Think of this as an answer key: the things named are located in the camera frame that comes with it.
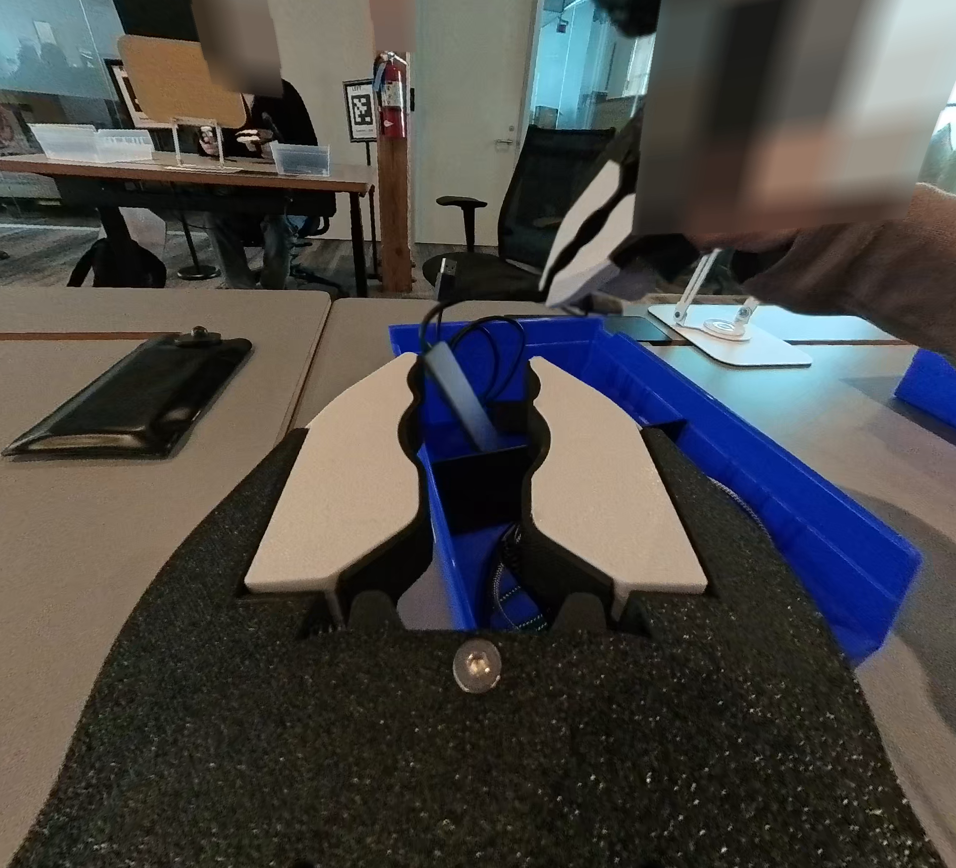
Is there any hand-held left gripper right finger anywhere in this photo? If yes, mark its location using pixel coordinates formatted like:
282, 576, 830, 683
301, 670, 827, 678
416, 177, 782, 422
523, 356, 709, 622

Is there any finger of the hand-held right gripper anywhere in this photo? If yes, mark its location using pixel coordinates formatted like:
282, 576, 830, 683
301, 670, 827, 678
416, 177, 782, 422
539, 199, 637, 309
556, 160, 637, 261

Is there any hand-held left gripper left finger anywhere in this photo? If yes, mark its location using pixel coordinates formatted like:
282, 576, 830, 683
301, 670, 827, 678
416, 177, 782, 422
242, 351, 434, 626

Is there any braided usb cable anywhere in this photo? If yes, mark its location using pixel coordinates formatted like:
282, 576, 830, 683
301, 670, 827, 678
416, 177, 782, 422
485, 476, 766, 633

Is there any grey usb hub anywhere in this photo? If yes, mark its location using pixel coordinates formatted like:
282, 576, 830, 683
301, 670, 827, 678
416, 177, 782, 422
420, 255, 527, 452

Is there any blue plastic bin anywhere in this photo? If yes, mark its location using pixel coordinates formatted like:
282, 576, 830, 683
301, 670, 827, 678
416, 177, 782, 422
388, 315, 923, 667
895, 349, 956, 428

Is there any black office chair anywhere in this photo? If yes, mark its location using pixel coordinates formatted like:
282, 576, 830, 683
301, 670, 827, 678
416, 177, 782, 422
422, 123, 622, 301

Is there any black desk pad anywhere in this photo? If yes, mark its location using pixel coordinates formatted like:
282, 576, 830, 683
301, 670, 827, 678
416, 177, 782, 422
599, 315, 678, 347

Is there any small black box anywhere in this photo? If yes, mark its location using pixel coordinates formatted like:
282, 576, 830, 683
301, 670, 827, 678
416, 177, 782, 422
432, 401, 536, 534

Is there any white door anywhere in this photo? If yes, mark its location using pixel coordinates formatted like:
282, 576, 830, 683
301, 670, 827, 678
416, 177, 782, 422
411, 0, 554, 249

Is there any black leather pouch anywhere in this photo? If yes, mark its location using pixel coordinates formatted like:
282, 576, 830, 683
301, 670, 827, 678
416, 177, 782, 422
2, 326, 252, 460

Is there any red fire extinguisher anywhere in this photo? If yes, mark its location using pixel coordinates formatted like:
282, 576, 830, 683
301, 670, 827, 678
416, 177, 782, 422
373, 51, 410, 139

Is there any printed tag sign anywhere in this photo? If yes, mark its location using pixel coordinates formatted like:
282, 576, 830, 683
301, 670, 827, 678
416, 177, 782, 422
344, 79, 380, 167

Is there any clear plastic container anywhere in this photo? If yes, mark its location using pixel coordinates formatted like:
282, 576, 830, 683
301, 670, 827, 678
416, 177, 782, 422
30, 123, 155, 162
269, 142, 331, 176

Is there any black backpack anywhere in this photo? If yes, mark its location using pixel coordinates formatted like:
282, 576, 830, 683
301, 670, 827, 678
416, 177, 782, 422
67, 237, 167, 288

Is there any wooden desk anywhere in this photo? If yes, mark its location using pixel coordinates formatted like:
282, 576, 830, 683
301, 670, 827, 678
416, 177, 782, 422
0, 153, 376, 297

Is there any brown cardboard board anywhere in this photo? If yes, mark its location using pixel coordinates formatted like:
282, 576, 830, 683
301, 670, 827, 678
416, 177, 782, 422
117, 33, 247, 129

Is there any wooden post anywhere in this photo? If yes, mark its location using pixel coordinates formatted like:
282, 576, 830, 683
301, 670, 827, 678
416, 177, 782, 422
377, 136, 414, 292

